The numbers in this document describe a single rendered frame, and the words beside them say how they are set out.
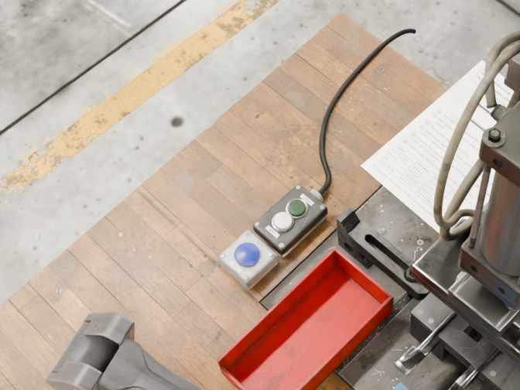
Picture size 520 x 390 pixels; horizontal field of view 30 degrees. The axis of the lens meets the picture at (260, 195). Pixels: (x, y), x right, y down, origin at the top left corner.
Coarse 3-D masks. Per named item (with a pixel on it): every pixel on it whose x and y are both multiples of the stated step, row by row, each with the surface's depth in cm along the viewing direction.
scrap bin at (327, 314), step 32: (320, 288) 151; (352, 288) 150; (288, 320) 149; (320, 320) 148; (352, 320) 148; (224, 352) 142; (256, 352) 147; (288, 352) 146; (320, 352) 146; (256, 384) 144; (288, 384) 144; (320, 384) 144
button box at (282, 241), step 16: (400, 32) 175; (336, 96) 167; (320, 144) 163; (288, 192) 157; (304, 192) 156; (320, 192) 157; (272, 208) 155; (320, 208) 155; (256, 224) 154; (272, 224) 154; (304, 224) 154; (272, 240) 153; (288, 240) 152
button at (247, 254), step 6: (240, 246) 152; (246, 246) 152; (252, 246) 152; (234, 252) 152; (240, 252) 151; (246, 252) 151; (252, 252) 151; (258, 252) 151; (240, 258) 151; (246, 258) 151; (252, 258) 151; (258, 258) 151; (240, 264) 151; (246, 264) 151; (252, 264) 151
